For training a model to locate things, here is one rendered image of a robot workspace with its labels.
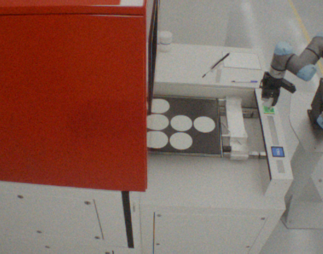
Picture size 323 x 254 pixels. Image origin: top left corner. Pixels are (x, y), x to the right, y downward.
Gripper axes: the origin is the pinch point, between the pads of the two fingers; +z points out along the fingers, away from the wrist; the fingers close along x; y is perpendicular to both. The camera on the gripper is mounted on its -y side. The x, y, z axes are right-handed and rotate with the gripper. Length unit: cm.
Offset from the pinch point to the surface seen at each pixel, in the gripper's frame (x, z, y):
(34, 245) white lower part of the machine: 66, 22, 101
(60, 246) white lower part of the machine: 66, 20, 89
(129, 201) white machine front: 66, -20, 59
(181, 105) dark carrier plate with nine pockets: -5.8, 7.7, 41.9
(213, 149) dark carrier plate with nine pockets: 20.8, 7.7, 27.6
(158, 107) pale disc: -3, 8, 53
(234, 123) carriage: 2.3, 9.7, 16.3
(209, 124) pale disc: 5.9, 7.7, 28.8
